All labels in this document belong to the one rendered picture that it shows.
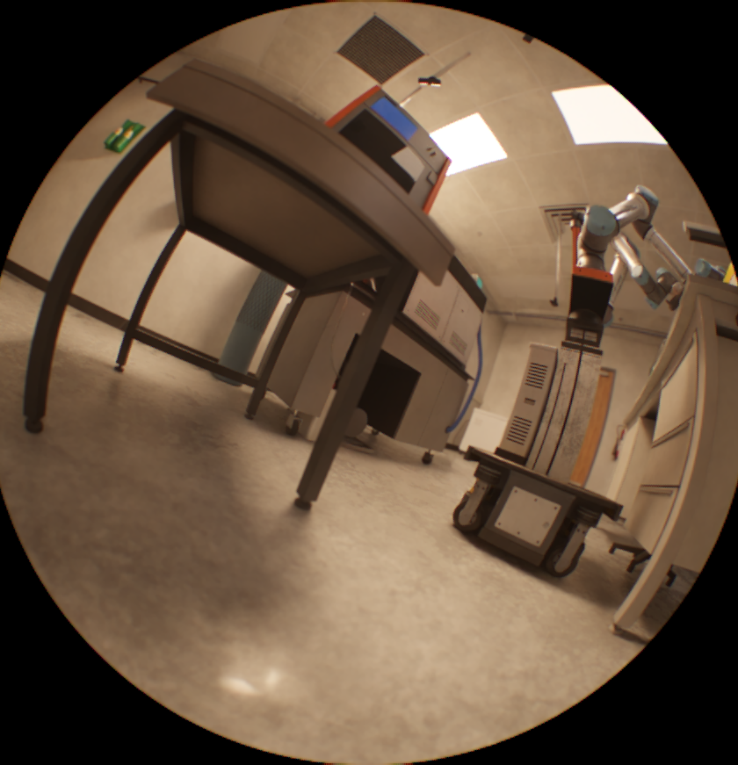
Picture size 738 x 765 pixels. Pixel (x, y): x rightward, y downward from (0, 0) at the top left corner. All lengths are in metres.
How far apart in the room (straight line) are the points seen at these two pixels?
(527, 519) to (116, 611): 0.86
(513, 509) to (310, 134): 1.00
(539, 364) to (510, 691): 0.88
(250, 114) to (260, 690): 0.73
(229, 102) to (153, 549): 0.67
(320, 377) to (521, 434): 0.82
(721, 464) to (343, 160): 1.10
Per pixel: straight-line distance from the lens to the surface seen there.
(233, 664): 0.33
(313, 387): 1.09
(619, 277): 1.57
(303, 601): 0.40
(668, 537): 0.74
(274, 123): 0.51
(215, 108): 0.52
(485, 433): 4.10
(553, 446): 0.94
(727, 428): 0.92
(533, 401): 0.91
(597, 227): 1.03
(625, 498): 1.88
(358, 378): 0.54
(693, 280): 0.90
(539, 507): 0.81
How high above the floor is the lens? 0.30
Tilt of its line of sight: 3 degrees up
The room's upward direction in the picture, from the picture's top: 23 degrees clockwise
